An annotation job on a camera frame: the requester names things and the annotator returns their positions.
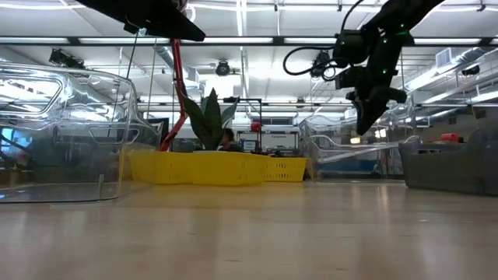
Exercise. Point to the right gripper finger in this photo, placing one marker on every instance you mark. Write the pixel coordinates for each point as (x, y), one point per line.
(362, 116)
(376, 113)

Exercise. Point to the clear plastic basket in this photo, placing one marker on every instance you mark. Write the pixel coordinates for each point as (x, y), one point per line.
(70, 163)
(350, 163)

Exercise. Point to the gray plastic basket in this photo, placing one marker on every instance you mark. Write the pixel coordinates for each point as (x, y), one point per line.
(447, 171)

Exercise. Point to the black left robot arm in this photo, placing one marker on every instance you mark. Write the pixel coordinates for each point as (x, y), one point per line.
(155, 15)

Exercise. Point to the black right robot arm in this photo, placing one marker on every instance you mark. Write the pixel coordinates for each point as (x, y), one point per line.
(400, 15)

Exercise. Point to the white ceiling vent unit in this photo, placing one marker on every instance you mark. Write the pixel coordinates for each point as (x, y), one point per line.
(444, 57)

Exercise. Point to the small red object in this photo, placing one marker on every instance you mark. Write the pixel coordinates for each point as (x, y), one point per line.
(450, 137)

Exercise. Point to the white sign board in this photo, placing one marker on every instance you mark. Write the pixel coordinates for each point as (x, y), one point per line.
(284, 141)

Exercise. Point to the red ball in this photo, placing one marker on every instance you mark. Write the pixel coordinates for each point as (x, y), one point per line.
(255, 127)

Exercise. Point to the person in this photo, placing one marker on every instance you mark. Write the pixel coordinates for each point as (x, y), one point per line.
(229, 140)

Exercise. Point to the round black ceiling fixture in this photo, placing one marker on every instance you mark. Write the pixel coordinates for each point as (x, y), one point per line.
(222, 68)

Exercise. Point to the green leafy plant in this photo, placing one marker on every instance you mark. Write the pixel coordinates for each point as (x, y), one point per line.
(212, 124)

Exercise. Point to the red metal pole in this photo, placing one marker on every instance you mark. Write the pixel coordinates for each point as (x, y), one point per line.
(178, 78)

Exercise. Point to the black ceiling track lights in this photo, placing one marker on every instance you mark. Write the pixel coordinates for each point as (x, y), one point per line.
(64, 59)

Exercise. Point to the blue-lit monitor screen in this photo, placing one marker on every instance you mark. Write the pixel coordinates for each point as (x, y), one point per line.
(8, 137)

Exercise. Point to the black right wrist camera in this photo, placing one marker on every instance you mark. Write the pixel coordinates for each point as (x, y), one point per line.
(350, 78)

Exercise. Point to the black ceiling camera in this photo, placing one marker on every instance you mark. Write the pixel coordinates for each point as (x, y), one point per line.
(321, 62)

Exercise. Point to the black metal frame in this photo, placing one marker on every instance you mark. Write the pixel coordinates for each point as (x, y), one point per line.
(249, 99)

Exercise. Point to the silver ceiling duct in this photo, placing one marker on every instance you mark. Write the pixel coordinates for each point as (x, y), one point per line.
(165, 56)

